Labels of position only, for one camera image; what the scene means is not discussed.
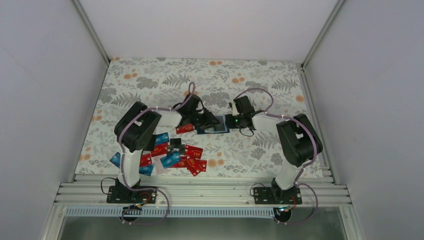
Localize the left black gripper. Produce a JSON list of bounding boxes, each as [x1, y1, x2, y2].
[[188, 109, 219, 131]]

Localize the blue leather card holder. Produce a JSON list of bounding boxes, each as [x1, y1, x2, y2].
[[196, 114, 230, 135]]

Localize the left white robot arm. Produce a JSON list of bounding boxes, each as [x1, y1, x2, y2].
[[114, 94, 220, 203]]

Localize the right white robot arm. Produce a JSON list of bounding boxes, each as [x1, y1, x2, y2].
[[225, 96, 323, 204]]

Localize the lone red vip card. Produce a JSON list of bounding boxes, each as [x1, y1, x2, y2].
[[175, 123, 195, 135]]

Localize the red card right of pile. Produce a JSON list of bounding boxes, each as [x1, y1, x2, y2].
[[184, 144, 203, 159]]

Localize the small black card top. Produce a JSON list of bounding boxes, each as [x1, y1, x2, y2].
[[169, 138, 182, 148]]

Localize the black vip card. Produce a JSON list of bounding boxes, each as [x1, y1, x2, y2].
[[166, 144, 186, 156]]

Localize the red card under pile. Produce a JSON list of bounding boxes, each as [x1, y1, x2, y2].
[[170, 155, 188, 168]]

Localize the blue card upper pile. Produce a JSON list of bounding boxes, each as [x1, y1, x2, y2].
[[155, 132, 170, 146]]

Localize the blue card pile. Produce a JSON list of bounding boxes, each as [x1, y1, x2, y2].
[[155, 132, 170, 146], [160, 153, 181, 169]]

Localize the red card upper left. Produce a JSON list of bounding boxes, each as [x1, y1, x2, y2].
[[150, 143, 168, 157]]

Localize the blue card centre pile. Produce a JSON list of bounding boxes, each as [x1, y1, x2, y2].
[[160, 153, 181, 169]]

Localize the red card lower left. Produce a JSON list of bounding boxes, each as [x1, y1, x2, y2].
[[139, 153, 153, 167]]

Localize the blue card front left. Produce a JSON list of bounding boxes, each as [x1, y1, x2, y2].
[[138, 164, 154, 176]]

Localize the blue card far left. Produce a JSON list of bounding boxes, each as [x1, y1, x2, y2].
[[109, 152, 121, 168]]

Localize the floral patterned table mat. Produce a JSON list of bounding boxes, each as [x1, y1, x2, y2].
[[75, 57, 308, 178]]

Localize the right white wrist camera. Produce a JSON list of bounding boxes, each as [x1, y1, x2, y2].
[[228, 101, 239, 116]]

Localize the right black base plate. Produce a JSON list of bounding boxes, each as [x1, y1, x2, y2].
[[253, 186, 303, 205]]

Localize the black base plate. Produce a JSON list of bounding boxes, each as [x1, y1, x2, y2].
[[253, 186, 303, 205], [106, 185, 158, 204]]

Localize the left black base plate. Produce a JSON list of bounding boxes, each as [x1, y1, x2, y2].
[[106, 185, 158, 204]]

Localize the grey slotted cable duct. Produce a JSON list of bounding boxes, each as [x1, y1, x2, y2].
[[64, 206, 275, 219]]

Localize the aluminium rail frame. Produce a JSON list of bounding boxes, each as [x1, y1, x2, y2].
[[54, 174, 352, 207]]

